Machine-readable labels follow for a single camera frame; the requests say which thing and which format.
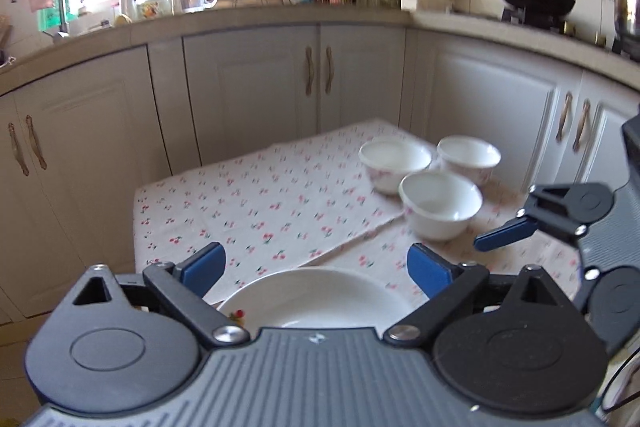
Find gas stove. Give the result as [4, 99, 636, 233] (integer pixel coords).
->
[500, 7, 576, 32]

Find metal faucet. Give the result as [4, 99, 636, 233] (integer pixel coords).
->
[11, 0, 71, 40]

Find white floral bowl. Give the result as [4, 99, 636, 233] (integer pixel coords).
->
[436, 135, 502, 186]

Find white kitchen cabinets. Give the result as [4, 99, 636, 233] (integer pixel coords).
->
[0, 24, 640, 348]

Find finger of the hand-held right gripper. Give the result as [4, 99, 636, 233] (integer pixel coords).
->
[474, 184, 588, 253]
[580, 266, 602, 315]

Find stone kitchen counter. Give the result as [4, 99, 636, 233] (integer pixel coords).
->
[0, 0, 640, 92]

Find steel pot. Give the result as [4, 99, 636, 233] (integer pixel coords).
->
[602, 0, 640, 52]

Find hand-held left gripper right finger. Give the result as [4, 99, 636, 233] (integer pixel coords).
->
[382, 243, 568, 349]

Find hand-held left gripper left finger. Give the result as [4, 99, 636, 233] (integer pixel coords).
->
[72, 243, 250, 349]

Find large plain white bowl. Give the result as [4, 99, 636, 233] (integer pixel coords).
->
[398, 170, 483, 242]

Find small white fruit-print plate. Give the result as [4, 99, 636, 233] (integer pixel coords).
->
[217, 267, 416, 333]

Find glass jar with green lid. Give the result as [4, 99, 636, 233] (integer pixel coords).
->
[134, 0, 171, 20]

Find white plastic tray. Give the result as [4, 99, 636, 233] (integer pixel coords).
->
[398, 0, 455, 12]

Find green detergent bottle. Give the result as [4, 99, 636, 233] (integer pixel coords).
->
[41, 4, 63, 32]

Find black cable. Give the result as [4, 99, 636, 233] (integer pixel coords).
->
[600, 347, 640, 413]

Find cherry-print tablecloth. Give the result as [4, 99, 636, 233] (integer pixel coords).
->
[132, 119, 586, 333]

